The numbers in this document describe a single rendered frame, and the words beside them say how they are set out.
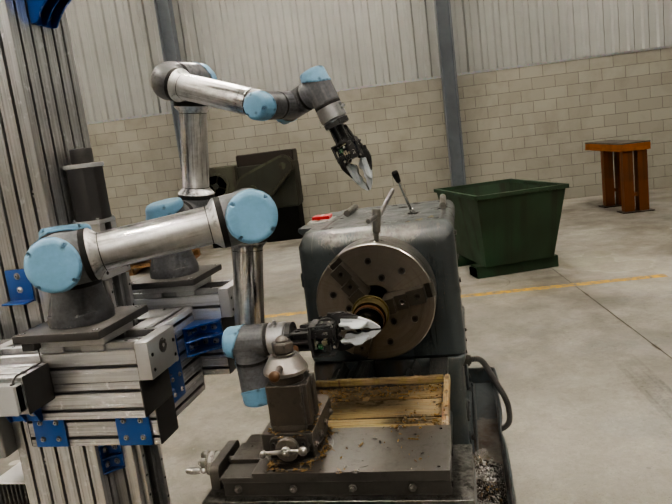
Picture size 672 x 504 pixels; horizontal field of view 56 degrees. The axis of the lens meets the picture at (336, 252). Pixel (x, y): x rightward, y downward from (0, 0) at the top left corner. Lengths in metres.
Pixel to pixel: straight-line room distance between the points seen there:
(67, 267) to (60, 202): 0.45
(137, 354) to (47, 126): 0.67
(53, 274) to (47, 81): 0.64
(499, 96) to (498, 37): 1.01
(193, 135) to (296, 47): 9.94
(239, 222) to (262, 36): 10.78
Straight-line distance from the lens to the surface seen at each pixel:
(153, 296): 2.04
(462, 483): 1.14
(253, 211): 1.39
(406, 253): 1.64
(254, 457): 1.20
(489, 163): 11.90
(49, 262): 1.42
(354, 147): 1.74
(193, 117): 2.06
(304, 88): 1.79
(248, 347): 1.47
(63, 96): 1.93
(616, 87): 12.46
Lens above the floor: 1.50
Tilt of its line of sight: 10 degrees down
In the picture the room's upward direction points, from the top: 7 degrees counter-clockwise
